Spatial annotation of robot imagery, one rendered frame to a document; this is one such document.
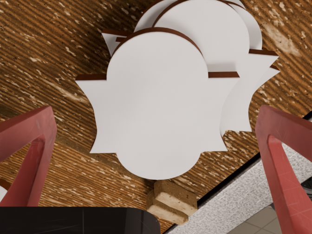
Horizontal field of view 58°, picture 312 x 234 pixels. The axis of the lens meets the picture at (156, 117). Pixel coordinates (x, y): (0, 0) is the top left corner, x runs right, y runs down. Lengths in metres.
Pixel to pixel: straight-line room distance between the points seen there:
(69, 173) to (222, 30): 0.26
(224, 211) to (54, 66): 0.32
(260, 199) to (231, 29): 0.30
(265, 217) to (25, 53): 2.01
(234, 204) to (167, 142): 0.24
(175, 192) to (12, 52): 0.23
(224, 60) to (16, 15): 0.18
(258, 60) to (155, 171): 0.13
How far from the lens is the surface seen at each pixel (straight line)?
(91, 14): 0.26
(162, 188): 0.35
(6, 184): 0.41
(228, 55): 0.21
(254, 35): 0.24
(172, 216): 0.38
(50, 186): 0.40
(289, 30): 0.29
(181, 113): 0.22
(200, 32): 0.20
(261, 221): 2.20
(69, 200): 0.41
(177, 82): 0.20
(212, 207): 0.45
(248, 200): 0.45
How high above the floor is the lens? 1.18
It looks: 55 degrees down
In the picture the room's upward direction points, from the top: 180 degrees clockwise
